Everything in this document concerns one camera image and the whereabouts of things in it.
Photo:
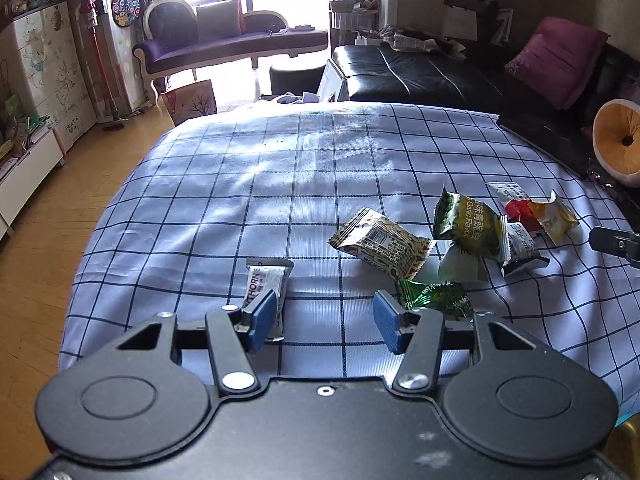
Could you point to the yellow white snack packet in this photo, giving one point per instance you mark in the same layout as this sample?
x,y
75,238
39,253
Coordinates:
x,y
555,217

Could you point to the small bright green snack packet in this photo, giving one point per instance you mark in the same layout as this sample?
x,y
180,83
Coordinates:
x,y
435,297

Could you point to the round orange plush cushion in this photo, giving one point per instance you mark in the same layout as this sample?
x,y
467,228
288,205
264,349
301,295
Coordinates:
x,y
617,140

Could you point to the white black bar snack packet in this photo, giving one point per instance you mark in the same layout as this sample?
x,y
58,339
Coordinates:
x,y
265,280

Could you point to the round colourful dartboard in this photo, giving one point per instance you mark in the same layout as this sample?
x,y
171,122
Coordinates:
x,y
127,7

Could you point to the white folded board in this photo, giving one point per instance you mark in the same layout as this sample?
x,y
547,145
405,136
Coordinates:
x,y
332,82

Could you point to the low white cabinet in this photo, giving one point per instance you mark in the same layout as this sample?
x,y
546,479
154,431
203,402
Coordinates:
x,y
27,170

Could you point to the white cartoon drawer cabinet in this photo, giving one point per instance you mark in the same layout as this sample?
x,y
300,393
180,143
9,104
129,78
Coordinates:
x,y
50,70

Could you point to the blue checked tablecloth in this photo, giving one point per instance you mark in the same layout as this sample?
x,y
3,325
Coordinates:
x,y
240,185

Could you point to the olive brown cushion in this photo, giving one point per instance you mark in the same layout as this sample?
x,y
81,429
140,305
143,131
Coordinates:
x,y
217,22

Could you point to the red snack packet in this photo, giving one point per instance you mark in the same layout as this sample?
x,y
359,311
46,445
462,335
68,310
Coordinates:
x,y
520,210

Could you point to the crumpled papers and cloth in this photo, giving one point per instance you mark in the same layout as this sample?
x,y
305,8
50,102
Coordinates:
x,y
415,42

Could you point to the red stick vacuum cleaner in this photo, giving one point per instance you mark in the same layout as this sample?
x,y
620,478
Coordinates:
x,y
102,75

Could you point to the leaning picture frame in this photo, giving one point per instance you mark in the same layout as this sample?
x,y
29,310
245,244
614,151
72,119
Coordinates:
x,y
504,25

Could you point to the olive green snack packet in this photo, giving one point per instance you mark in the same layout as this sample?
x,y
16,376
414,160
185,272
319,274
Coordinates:
x,y
465,222

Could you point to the small white printed snack packet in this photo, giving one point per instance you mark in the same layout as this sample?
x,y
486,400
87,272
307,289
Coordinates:
x,y
510,192

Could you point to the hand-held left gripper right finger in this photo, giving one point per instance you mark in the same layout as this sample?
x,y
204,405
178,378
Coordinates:
x,y
387,320

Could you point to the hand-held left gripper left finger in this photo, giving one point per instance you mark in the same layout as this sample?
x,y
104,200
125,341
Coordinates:
x,y
262,317

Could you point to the tree print paper bag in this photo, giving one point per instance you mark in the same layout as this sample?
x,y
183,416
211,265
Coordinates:
x,y
192,102

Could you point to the pile of boxes and toys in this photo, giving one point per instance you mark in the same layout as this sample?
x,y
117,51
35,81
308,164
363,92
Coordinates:
x,y
17,125

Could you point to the cluttered side table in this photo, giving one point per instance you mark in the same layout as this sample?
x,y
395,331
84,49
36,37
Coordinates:
x,y
352,10

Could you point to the white pale green snack packet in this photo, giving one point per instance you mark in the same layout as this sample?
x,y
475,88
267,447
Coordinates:
x,y
457,265

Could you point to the blue white cloth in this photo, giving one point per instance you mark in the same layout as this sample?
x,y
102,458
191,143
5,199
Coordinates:
x,y
292,97

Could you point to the black leather sofa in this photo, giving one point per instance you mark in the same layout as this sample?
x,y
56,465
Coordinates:
x,y
425,72

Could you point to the white black foil snack packet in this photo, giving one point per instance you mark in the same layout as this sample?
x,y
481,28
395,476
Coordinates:
x,y
522,250

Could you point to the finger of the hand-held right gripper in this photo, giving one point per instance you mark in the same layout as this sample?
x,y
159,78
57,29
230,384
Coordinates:
x,y
612,242

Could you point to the black stool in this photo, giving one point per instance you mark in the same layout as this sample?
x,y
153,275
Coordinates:
x,y
295,80

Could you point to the pink cushion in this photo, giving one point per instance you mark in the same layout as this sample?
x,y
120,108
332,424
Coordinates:
x,y
557,62

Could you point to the beige patterned snack packet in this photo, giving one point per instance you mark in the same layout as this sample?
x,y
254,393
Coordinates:
x,y
382,242

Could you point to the purple chaise longue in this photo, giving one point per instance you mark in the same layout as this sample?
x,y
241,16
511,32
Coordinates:
x,y
225,47

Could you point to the white shopping bag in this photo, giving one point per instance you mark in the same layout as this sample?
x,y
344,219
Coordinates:
x,y
460,24

